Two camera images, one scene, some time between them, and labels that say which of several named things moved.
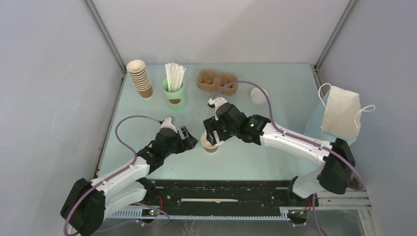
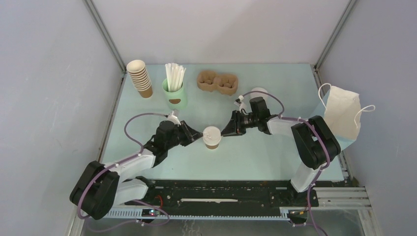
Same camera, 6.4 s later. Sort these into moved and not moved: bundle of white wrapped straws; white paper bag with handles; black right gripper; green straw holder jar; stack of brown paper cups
Moved: black right gripper
Not moved: white paper bag with handles; stack of brown paper cups; green straw holder jar; bundle of white wrapped straws
